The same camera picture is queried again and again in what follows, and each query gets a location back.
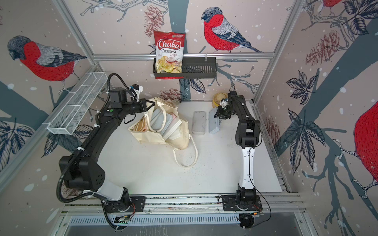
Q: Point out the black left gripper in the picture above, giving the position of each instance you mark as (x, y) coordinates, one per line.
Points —
(143, 105)

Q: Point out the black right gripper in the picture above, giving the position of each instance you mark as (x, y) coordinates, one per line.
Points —
(220, 115)

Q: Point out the light blue pencil case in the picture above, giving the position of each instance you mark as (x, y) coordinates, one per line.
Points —
(214, 122)

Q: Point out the white pencil case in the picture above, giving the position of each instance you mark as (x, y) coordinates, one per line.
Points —
(199, 123)
(171, 129)

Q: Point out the cream canvas tote bag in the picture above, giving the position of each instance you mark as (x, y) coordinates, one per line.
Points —
(162, 125)

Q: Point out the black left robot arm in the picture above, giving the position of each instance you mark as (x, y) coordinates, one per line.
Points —
(81, 175)

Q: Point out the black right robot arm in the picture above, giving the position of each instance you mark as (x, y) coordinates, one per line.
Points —
(247, 137)

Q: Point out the white pencil case in bag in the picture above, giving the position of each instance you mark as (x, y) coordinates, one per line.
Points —
(171, 129)

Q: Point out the red Chuba cassava chips bag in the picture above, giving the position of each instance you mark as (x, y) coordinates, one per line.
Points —
(169, 54)

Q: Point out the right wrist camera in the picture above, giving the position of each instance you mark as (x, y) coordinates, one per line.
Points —
(224, 103)

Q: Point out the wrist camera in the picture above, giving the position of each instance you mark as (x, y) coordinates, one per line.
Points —
(137, 88)
(224, 103)

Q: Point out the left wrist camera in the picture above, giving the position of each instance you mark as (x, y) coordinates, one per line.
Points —
(137, 88)

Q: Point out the black wire wall basket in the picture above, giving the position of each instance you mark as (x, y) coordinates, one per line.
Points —
(192, 68)

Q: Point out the white wire mesh tray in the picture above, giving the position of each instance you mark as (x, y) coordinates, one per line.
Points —
(79, 102)

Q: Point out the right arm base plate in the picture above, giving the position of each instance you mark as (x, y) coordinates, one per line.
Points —
(230, 203)

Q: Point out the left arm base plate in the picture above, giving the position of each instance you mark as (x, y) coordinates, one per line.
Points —
(127, 204)

